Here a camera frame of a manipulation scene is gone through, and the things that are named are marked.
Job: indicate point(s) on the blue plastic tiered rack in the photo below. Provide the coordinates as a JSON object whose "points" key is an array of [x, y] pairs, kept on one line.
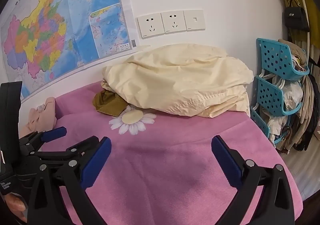
{"points": [[271, 54]]}

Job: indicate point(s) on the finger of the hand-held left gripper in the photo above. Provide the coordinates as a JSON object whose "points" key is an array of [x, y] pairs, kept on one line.
{"points": [[53, 133], [85, 143]]}

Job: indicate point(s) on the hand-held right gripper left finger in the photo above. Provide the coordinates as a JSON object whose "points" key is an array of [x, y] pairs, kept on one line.
{"points": [[96, 162]]}

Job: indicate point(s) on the person's left hand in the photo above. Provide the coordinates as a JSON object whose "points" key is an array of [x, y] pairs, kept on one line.
{"points": [[16, 203]]}

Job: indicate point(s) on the colourful wall map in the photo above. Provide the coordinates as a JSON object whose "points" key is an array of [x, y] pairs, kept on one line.
{"points": [[62, 14]]}

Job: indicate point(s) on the pink daisy print bed sheet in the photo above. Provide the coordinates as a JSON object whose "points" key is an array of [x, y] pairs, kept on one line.
{"points": [[175, 144]]}

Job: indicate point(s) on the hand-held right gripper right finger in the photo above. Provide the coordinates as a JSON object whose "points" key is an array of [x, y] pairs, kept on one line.
{"points": [[225, 162]]}

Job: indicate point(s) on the black handbag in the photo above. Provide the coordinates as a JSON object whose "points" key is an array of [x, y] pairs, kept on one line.
{"points": [[295, 18]]}

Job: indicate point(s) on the cream yellow jacket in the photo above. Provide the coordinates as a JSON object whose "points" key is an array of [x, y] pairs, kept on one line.
{"points": [[180, 77]]}

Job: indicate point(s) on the peach pink cloth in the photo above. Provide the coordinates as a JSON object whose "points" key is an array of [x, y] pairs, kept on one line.
{"points": [[42, 117]]}

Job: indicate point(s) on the white wall socket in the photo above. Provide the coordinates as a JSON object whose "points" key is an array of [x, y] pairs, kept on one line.
{"points": [[150, 26], [173, 22]]}

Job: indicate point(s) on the olive green garment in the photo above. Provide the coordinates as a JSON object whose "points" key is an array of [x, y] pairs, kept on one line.
{"points": [[110, 104]]}

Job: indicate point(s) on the white plastic bag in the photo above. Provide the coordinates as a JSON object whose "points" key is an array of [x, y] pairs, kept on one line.
{"points": [[292, 94]]}

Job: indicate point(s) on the beige hanging clothes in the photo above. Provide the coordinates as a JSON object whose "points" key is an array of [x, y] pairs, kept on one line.
{"points": [[308, 109]]}

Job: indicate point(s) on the beige folded cloth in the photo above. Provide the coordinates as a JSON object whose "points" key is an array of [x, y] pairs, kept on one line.
{"points": [[298, 58]]}

